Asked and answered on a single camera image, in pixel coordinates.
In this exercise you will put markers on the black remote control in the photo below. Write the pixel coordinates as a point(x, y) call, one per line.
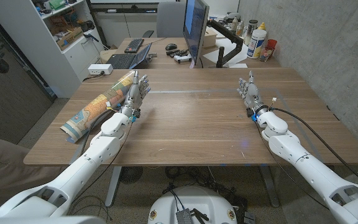
point(177, 53)

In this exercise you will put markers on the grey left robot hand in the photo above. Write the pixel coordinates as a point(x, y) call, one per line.
point(134, 96)

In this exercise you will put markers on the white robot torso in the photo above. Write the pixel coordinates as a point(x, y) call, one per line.
point(197, 202)

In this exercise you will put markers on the red cup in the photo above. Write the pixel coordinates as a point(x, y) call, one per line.
point(272, 43)

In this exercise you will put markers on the white paper sheets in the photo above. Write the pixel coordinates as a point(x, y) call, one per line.
point(225, 51)

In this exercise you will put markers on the white power strip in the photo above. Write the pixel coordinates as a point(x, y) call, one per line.
point(99, 69)

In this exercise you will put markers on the grey finned metal module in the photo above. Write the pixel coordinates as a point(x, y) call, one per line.
point(184, 217)

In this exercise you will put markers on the black computer mouse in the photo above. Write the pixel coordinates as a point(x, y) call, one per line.
point(171, 46)

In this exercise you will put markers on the cardboard box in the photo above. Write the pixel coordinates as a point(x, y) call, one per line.
point(68, 38)

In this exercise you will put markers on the yellow cap bottle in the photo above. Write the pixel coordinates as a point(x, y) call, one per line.
point(262, 26)

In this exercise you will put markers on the green box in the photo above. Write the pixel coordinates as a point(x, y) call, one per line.
point(57, 3)

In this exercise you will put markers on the open dark laptop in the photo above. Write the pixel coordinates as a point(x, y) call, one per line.
point(123, 60)

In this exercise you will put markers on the white shelf cabinet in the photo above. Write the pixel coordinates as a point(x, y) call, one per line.
point(48, 62)

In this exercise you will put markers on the black keyboard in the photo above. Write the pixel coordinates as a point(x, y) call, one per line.
point(134, 45)

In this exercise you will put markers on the dark lid jar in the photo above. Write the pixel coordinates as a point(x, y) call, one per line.
point(250, 31)

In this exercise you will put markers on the round black fan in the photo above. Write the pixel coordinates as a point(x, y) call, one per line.
point(131, 175)

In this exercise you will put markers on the grey office chair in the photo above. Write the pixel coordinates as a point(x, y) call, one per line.
point(169, 18)

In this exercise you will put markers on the grey table leg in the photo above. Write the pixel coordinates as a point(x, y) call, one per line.
point(269, 186)
point(113, 186)

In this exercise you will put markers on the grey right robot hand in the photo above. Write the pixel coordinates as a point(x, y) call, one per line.
point(253, 95)

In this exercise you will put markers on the clear glass with items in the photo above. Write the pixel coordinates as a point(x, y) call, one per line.
point(266, 54)

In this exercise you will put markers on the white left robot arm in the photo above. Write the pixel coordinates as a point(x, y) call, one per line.
point(73, 177)

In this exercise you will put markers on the colourful map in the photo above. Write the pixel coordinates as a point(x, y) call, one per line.
point(85, 115)

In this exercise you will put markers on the wooden office desk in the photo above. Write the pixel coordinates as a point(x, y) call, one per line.
point(163, 62)

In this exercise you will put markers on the white wipes canister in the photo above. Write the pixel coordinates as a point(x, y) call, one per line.
point(256, 43)

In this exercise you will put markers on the black computer monitor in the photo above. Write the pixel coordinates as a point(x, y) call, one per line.
point(194, 28)

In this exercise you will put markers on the white game controller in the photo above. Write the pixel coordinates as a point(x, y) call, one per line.
point(182, 58)

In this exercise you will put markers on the light wooden box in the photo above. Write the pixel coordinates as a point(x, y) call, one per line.
point(210, 37)

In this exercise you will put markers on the person's khaki trouser leg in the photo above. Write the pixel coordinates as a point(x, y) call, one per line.
point(5, 168)

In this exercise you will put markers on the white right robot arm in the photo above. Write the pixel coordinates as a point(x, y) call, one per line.
point(315, 174)

